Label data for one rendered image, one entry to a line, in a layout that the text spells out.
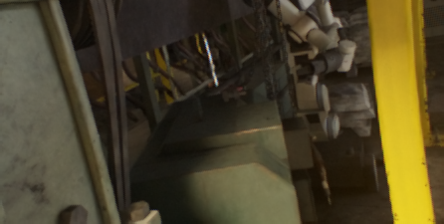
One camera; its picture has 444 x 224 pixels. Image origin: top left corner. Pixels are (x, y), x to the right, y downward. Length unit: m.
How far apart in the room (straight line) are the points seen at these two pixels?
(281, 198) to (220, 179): 0.14
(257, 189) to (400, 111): 0.57
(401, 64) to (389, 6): 0.16
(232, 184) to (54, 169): 0.41
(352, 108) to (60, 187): 2.89
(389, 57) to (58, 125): 0.95
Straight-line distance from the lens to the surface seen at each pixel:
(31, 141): 0.68
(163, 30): 1.92
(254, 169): 0.97
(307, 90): 2.42
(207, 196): 1.00
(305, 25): 2.06
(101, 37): 0.79
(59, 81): 0.72
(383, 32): 1.35
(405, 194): 1.50
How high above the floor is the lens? 1.21
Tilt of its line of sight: 14 degrees down
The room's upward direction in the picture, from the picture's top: 11 degrees counter-clockwise
